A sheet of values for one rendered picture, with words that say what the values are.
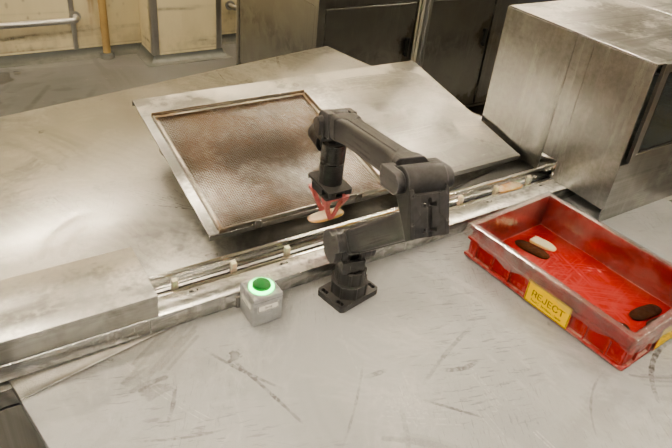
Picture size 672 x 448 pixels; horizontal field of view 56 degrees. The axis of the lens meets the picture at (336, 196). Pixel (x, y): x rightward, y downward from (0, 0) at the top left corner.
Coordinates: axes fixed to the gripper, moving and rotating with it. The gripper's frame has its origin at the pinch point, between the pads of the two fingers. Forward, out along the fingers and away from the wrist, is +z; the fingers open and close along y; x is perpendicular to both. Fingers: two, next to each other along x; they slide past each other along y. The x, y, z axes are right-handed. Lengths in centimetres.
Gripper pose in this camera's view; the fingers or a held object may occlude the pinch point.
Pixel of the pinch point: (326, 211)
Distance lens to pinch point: 152.6
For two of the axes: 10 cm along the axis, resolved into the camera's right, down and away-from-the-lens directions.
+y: -5.2, -5.1, 6.8
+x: -8.5, 2.2, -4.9
